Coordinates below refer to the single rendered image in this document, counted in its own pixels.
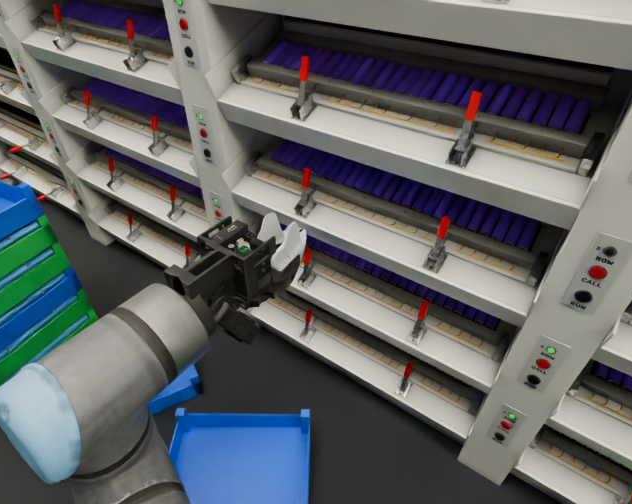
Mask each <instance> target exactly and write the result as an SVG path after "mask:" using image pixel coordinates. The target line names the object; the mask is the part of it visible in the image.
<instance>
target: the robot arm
mask: <svg viewBox="0 0 632 504"><path fill-rule="evenodd" d="M223 224H224V229H222V230H220V231H219V232H217V233H216V234H214V235H213V236H211V237H209V233H211V232H212V231H214V230H215V229H217V228H218V227H220V226H221V225H223ZM197 241H198V246H199V251H200V256H201V258H200V259H199V260H197V261H196V262H195V263H193V264H192V265H190V266H189V267H187V268H186V269H182V268H181V267H179V266H177V265H175V264H173V265H172V266H170V267H169V268H167V269H166V270H164V275H165V278H166V282H167V285H163V284H158V283H154V284H151V285H150V286H148V287H147V288H145V289H144V290H142V291H141V292H139V293H138V294H136V295H135V296H133V297H132V298H130V299H129V300H127V301H126V302H124V303H123V304H121V305H120V306H118V307H117V308H116V309H114V310H112V311H111V312H109V313H108V314H107V315H105V316H103V317H102V318H100V319H99V320H97V321H96V322H94V323H93V324H91V325H90V326H88V327H87V328H85V329H84V330H82V331H81V332H80V333H78V334H77V335H75V336H74V337H72V338H71V339H69V340H68V341H66V342H65V343H63V344H62V345H60V346H59V347H57V348H56V349H54V350H53V351H51V352H50V353H48V354H47V355H45V356H44V357H42V358H41V359H39V360H38V361H36V362H35V363H30V364H27V365H26V366H24V367H23V368H22V369H21V370H20V371H19V373H18V374H17V375H16V376H14V377H13V378H12V379H10V380H9V381H7V382H6V383H5V384H3V385H2V386H1V387H0V427H1V429H2V430H3V431H4V432H5V434H6V435H7V437H8V439H9V440H10V441H11V443H12V444H13V446H14V447H15V448H16V450H17V451H18V452H19V454H20V455H21V456H22V457H23V459H24V460H25V461H26V462H27V464H28V465H29V466H30V467H31V468H32V470H33V471H34V472H35V473H36V474H37V475H38V476H39V477H40V478H41V479H42V480H43V481H44V482H46V483H48V484H56V483H58V482H60V481H61V480H63V479H64V480H65V481H66V482H67V484H68V485H69V487H70V489H71V491H72V494H73V496H74V500H75V504H191V502H190V500H189V498H188V496H187V494H186V492H185V489H184V485H183V483H182V481H181V479H180V477H179V475H178V473H177V471H176V468H175V466H174V464H173V462H172V460H171V458H170V456H169V452H168V449H167V447H166V444H165V442H164V441H163V439H162V438H161V436H160V434H159V432H158V429H157V427H156V425H155V422H154V420H153V417H152V415H151V412H150V410H149V408H148V405H147V404H148V403H150V402H151V401H152V400H153V399H154V398H155V397H156V396H157V395H159V394H160V393H161V392H162V391H163V390H164V389H165V388H166V387H167V386H168V385H170V384H171V383H172V382H173V381H174V380H176V379H177V378H178V377H179V376H180V375H181V374H182V373H184V372H185V371H186V370H187V369H188V368H189V367H190V366H192V365H193V364H194V363H195V362H196V361H197V360H198V359H200V358H201V357H202V356H203V355H204V354H205V353H206V352H207V351H208V349H209V337H210V336H211V335H212V334H214V332H215V330H216V324H218V325H220V326H221V327H223V328H224V332H226V333H227V334H228V335H229V337H230V338H231V339H234V340H237V341H239V342H241V343H242V341H244V342H245V343H248V344H249V345H251V344H252V342H253V341H254V339H255V338H256V336H257V335H258V334H259V332H260V331H261V329H260V328H259V327H257V326H256V325H255V321H254V320H253V319H251V318H250V316H249V315H248V314H246V313H242V312H241V311H239V310H238V309H239V308H240V307H241V308H243V309H244V310H247V309H249V308H251V307H260V304H261V303H262V302H265V301H266V300H268V299H269V298H271V299H275V297H276V296H277V295H278V294H279V293H281V292H282V291H284V290H285V289H286V288H288V287H289V286H290V285H291V283H292V282H293V280H294V279H295V276H296V273H297V271H298V268H299V266H300V261H301V259H302V256H303V253H304V250H305V246H306V230H305V229H302V228H298V224H297V223H296V222H292V223H291V224H290V225H289V226H288V228H287V230H285V231H282V229H281V226H280V224H279V221H278V218H277V216H276V214H275V213H273V212H271V213H268V214H267V215H266V216H265V217H264V219H263V223H262V227H261V230H260V232H259V234H258V235H257V234H255V233H253V232H251V231H249V230H248V224H246V223H243V222H241V221H239V220H236V221H234V222H233V223H232V216H228V217H227V218H225V219H223V220H222V221H220V222H219V223H217V224H215V225H214V226H212V227H211V228H209V229H208V230H206V231H204V232H203V233H201V234H200V235H198V236H197ZM237 310H238V311H237Z"/></svg>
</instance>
